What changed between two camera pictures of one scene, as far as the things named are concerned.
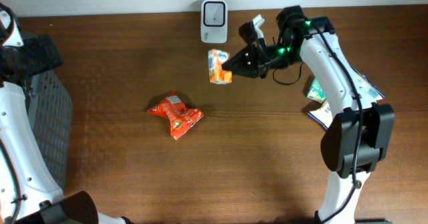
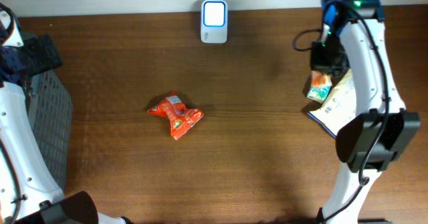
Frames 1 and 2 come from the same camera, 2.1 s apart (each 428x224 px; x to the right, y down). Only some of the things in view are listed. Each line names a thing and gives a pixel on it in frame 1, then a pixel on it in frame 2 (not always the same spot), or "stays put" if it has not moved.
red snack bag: (182, 117) stays put
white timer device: (214, 21) stays put
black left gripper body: (38, 57) stays put
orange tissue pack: (217, 75) -> (320, 79)
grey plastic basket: (51, 110) stays put
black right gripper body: (272, 57) -> (325, 57)
